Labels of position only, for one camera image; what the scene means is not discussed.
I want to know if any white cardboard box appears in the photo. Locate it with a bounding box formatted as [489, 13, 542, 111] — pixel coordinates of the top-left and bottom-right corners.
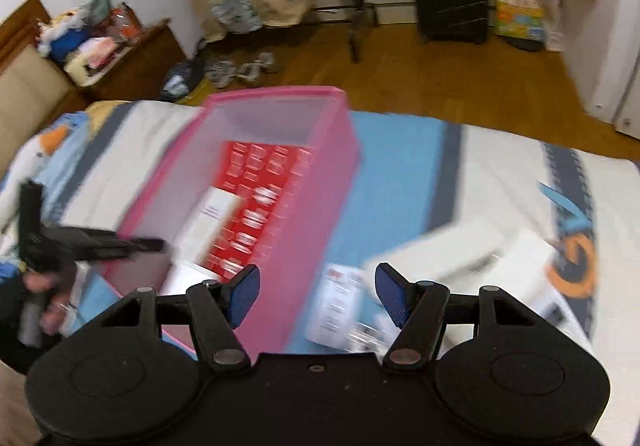
[367, 221, 568, 327]

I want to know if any plain brown paper bag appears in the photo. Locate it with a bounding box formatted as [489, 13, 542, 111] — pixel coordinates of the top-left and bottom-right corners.
[187, 0, 226, 42]

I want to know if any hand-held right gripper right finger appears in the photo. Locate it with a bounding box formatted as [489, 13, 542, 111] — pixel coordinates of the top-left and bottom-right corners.
[375, 262, 539, 372]

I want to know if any person's left hand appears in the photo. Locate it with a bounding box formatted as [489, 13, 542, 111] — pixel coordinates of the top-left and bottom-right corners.
[26, 270, 77, 333]

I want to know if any black bag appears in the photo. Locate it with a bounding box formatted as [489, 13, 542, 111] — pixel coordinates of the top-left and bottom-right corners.
[161, 56, 206, 101]

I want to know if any person's left forearm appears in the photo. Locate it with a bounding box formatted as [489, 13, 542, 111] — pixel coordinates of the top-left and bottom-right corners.
[0, 268, 48, 374]

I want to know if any clear orange container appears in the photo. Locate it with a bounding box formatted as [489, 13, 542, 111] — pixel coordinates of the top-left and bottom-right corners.
[107, 3, 143, 44]

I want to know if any colourful printed box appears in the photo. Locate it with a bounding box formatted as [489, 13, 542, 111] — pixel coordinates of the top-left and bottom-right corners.
[494, 0, 547, 39]

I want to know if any blue plush toy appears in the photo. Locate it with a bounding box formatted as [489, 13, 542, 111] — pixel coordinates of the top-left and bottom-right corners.
[0, 118, 96, 227]

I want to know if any silver remote control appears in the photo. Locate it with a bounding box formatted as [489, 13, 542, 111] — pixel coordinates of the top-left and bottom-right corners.
[304, 263, 383, 353]

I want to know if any pink storage box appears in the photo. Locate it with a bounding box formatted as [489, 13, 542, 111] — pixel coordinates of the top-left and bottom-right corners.
[102, 86, 363, 359]

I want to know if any pink folded cloth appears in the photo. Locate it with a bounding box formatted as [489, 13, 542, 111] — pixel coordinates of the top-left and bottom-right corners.
[80, 36, 118, 64]

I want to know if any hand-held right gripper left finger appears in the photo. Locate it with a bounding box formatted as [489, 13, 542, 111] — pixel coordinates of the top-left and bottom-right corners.
[85, 264, 262, 373]

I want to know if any blue cloth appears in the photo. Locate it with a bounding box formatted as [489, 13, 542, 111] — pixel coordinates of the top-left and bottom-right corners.
[47, 28, 93, 61]

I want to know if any beige bed headboard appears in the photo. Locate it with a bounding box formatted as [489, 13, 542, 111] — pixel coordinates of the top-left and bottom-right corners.
[0, 0, 91, 177]

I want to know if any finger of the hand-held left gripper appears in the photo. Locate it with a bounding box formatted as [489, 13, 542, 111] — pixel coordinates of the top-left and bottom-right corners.
[74, 225, 169, 263]

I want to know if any patterned plastic bag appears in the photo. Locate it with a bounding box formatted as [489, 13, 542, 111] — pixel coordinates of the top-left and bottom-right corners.
[210, 0, 263, 34]

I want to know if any red printed glasses case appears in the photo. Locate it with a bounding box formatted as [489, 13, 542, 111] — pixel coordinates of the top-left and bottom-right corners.
[200, 141, 313, 281]

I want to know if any wooden nightstand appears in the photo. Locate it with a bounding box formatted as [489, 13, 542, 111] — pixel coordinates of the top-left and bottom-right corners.
[75, 18, 187, 101]

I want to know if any white plastic bin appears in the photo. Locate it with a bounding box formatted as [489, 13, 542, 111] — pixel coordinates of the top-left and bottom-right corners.
[64, 50, 126, 87]

